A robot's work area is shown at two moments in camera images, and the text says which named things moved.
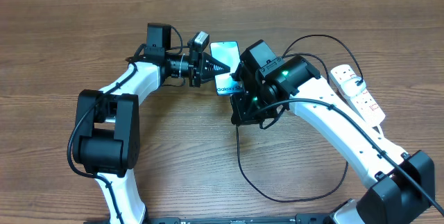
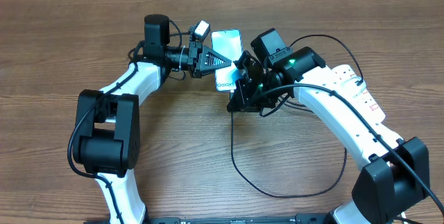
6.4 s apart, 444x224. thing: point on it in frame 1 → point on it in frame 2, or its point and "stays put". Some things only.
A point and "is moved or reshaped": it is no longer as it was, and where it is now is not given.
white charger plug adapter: [349, 85] stays put
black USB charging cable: [342, 182] → [291, 46]
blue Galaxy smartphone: [229, 53] is moved or reshaped
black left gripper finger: [211, 67] → [211, 60]
